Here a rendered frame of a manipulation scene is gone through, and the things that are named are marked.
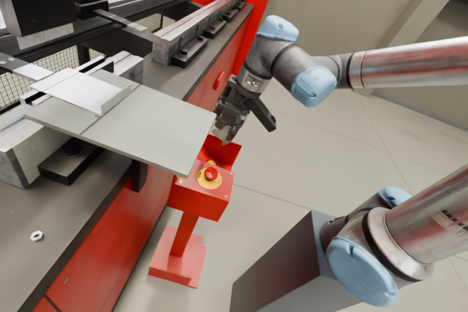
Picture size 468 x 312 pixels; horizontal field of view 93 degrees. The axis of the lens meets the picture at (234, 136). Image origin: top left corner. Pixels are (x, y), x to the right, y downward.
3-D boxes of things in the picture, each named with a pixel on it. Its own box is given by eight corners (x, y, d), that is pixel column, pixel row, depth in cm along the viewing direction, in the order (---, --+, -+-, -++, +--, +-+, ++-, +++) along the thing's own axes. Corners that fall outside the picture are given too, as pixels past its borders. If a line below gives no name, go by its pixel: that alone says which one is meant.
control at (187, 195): (217, 222, 67) (236, 189, 56) (166, 206, 66) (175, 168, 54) (228, 173, 83) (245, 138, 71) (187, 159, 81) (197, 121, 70)
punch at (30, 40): (26, 52, 31) (3, -27, 25) (12, 47, 31) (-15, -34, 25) (79, 34, 39) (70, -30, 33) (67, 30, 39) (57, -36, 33)
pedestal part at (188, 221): (181, 258, 106) (207, 198, 72) (168, 254, 106) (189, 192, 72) (184, 245, 111) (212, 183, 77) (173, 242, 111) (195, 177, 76)
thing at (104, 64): (41, 118, 37) (37, 104, 35) (24, 111, 37) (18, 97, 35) (113, 72, 53) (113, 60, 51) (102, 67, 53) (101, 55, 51)
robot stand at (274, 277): (264, 292, 118) (363, 226, 69) (262, 336, 104) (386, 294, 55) (232, 283, 117) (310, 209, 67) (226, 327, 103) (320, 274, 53)
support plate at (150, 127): (186, 179, 35) (187, 175, 35) (24, 118, 34) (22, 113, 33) (216, 117, 49) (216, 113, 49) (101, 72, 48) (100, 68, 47)
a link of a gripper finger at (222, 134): (207, 137, 67) (219, 115, 61) (225, 145, 68) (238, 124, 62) (205, 144, 64) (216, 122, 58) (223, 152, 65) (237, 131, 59)
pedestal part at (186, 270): (196, 288, 110) (202, 281, 102) (147, 274, 108) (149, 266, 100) (206, 248, 125) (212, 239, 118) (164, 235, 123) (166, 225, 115)
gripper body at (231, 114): (216, 105, 64) (232, 69, 56) (243, 118, 65) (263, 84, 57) (209, 120, 58) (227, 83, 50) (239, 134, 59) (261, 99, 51)
